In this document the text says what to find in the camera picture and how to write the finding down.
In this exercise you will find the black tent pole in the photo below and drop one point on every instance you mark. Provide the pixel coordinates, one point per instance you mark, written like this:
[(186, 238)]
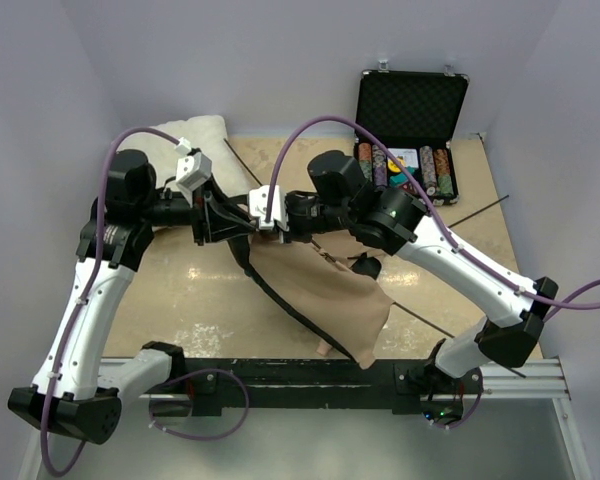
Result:
[(380, 295), (479, 211)]

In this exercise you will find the aluminium frame rail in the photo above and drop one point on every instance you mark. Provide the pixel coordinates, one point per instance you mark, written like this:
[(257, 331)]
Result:
[(536, 380)]

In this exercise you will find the black poker chip case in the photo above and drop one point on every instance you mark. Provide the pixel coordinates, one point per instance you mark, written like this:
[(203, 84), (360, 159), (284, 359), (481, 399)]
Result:
[(414, 110)]

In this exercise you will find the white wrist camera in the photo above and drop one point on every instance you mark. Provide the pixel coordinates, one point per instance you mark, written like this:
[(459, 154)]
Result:
[(193, 168), (268, 209)]

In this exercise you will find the beige plastic handle toy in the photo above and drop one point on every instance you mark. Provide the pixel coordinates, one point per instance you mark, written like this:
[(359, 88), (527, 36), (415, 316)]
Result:
[(324, 349)]

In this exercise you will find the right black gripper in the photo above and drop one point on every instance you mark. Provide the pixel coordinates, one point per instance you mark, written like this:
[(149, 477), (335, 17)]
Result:
[(293, 232)]

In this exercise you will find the tan fabric pet tent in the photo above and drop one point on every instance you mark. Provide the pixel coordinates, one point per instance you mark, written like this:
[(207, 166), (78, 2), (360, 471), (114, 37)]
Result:
[(315, 295)]

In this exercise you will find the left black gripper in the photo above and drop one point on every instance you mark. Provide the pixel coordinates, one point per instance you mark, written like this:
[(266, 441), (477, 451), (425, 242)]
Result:
[(216, 216)]

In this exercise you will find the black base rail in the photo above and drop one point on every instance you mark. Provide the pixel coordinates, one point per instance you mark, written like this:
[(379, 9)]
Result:
[(397, 385)]

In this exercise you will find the white fluffy pillow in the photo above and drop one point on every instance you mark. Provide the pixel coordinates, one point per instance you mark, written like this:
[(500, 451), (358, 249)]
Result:
[(209, 134)]

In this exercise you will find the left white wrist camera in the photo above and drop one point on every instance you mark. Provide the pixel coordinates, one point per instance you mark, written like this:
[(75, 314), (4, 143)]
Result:
[(193, 168)]

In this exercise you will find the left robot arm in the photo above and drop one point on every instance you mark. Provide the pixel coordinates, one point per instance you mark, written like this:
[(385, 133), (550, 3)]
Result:
[(67, 396)]

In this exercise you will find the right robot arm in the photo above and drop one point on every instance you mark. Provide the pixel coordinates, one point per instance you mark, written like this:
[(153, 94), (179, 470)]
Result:
[(400, 225)]

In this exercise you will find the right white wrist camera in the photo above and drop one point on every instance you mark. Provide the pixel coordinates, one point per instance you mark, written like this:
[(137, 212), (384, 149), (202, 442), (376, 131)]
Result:
[(268, 209)]

